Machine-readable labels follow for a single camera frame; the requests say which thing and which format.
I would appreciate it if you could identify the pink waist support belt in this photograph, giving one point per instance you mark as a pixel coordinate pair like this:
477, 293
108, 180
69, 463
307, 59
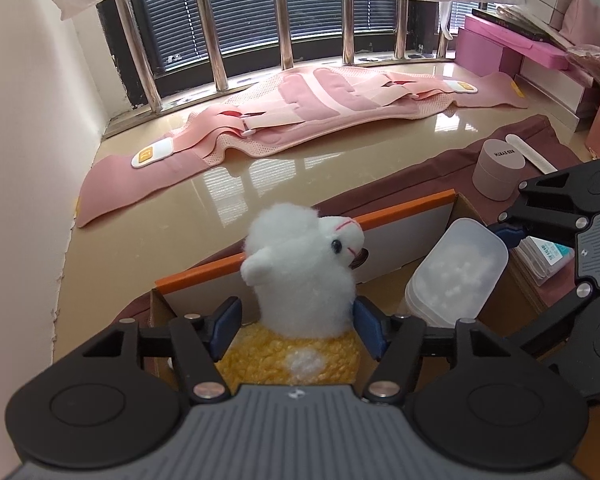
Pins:
305, 100

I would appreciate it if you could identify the white nail file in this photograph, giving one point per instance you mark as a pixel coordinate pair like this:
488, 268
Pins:
530, 152

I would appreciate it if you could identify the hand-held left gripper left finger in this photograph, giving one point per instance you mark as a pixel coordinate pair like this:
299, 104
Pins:
227, 323

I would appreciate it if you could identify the white drawer unit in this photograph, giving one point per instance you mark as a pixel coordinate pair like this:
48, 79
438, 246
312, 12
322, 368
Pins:
555, 85

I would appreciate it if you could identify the orange-rimmed cardboard box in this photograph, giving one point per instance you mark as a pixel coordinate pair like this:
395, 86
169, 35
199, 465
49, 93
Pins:
405, 240

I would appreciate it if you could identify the metal window railing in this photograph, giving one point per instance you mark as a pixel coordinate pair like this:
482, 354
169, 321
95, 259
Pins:
215, 50

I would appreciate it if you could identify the black book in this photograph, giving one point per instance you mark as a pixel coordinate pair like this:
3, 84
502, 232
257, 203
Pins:
520, 25

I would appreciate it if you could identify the maroon pants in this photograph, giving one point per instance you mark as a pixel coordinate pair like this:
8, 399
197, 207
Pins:
430, 170

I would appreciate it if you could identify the dark window blinds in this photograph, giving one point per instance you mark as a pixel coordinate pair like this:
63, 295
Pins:
245, 20

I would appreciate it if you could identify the pink cushion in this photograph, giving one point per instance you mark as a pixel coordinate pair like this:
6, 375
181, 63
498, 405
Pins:
587, 17

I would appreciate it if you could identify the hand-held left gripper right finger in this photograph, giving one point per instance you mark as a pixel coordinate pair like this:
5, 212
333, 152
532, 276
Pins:
367, 328

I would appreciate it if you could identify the pink round jar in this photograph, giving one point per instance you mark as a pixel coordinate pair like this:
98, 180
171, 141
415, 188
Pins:
497, 170

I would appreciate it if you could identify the pink shelf box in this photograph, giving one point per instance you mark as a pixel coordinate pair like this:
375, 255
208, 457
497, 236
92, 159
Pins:
490, 45

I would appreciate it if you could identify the pink plastic bag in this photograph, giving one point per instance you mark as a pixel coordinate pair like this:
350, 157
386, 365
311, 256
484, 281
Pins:
595, 60

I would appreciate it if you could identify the white and yellow alpaca plush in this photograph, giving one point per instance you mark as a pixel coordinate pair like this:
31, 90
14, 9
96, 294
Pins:
300, 285

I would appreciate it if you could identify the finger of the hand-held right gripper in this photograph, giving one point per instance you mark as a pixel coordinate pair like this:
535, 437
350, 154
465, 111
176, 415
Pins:
511, 232
555, 327

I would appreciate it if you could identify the clear cotton swab container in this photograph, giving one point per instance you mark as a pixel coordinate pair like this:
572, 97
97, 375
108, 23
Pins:
455, 270

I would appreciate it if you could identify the clear floss pick box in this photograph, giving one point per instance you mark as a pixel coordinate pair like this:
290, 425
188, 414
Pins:
545, 260

